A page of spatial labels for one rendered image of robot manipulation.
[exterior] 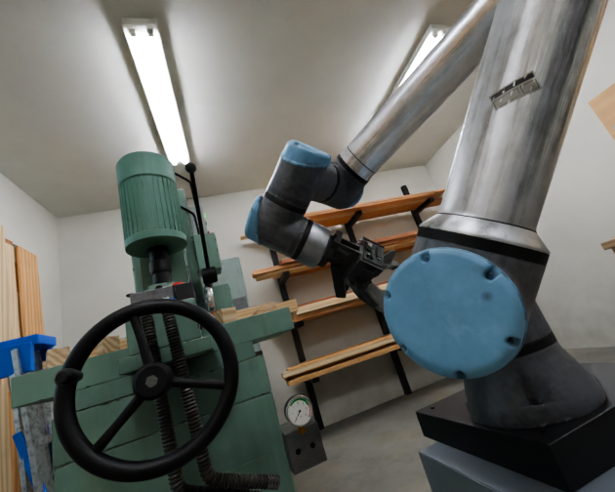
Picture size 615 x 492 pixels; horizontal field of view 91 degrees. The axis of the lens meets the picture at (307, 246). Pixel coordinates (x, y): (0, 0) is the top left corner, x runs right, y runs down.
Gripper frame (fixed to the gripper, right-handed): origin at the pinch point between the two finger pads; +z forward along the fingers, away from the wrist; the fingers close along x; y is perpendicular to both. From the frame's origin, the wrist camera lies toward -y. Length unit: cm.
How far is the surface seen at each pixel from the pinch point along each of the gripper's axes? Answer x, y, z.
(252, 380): -18.2, -30.2, -20.9
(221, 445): -32, -35, -22
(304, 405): -21.3, -24.5, -8.6
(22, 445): -38, -121, -83
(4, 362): -17, -115, -108
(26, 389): -33, -36, -63
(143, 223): 12, -30, -67
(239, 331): -9.3, -27.3, -28.4
